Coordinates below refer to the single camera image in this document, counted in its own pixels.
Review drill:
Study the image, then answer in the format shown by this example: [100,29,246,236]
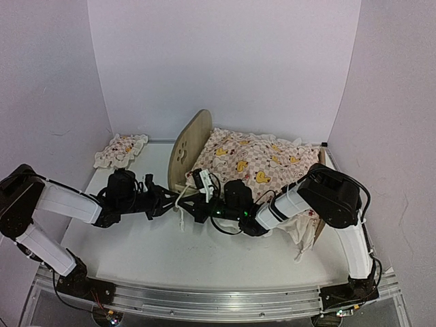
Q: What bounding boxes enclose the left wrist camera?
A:
[141,174,155,193]

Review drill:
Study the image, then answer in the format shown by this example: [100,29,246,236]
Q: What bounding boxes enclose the duck print bed cushion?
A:
[183,127,323,263]

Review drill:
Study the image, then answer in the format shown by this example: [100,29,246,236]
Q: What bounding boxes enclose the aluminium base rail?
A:
[34,268,410,326]

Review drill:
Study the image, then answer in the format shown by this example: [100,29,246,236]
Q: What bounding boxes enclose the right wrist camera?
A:
[191,168,219,204]

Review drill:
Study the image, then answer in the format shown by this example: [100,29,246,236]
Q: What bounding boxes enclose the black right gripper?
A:
[178,190,243,223]

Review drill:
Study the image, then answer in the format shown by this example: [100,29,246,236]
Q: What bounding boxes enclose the wooden pet bed frame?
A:
[168,110,325,232]

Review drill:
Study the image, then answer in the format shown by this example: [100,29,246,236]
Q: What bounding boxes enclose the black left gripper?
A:
[118,182,180,221]

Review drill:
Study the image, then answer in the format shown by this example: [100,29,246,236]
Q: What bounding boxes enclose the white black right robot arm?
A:
[176,163,382,311]

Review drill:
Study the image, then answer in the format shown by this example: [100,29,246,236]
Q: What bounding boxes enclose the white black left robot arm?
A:
[1,164,178,304]

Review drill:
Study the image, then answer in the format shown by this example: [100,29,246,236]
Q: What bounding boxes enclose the small duck print pillow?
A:
[93,134,149,169]

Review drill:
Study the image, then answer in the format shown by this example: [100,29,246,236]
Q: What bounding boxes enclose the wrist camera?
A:
[141,174,155,193]
[191,168,219,204]

